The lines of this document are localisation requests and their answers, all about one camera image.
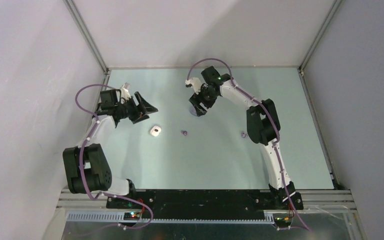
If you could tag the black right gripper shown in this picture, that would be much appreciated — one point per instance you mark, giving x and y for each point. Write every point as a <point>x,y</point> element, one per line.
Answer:
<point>195,99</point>

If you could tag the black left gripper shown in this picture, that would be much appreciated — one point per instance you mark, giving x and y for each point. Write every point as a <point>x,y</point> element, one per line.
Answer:
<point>147,108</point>

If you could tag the purple oval charging case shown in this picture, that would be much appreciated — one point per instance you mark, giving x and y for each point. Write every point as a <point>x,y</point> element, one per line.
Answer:
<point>193,111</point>

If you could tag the white earbud charging case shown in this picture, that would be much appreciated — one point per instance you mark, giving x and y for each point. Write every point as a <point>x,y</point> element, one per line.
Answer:
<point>155,131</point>

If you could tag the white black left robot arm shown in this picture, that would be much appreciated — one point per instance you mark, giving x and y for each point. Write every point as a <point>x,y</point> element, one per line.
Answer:
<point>86,167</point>

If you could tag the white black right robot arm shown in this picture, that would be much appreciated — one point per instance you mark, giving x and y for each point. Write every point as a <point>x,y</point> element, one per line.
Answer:
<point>262,123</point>

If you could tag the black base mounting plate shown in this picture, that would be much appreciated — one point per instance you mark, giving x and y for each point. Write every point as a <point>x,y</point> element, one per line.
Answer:
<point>204,204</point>

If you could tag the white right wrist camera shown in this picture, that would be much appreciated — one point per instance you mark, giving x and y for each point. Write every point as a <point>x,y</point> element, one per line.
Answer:
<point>194,83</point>

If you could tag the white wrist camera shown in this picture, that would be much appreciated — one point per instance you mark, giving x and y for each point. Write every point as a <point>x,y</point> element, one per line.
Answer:
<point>194,83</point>
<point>124,94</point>

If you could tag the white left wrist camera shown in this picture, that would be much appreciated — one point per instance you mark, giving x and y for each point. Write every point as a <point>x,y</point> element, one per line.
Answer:
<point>124,94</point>

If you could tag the aluminium frame corner post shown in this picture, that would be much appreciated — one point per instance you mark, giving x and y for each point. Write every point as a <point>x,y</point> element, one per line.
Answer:
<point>86,34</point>

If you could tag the aluminium front frame rail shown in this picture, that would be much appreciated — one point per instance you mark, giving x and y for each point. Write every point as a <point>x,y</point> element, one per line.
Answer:
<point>108,207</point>

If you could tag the right rear frame post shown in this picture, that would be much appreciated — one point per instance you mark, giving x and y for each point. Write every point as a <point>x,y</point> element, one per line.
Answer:
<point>320,33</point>

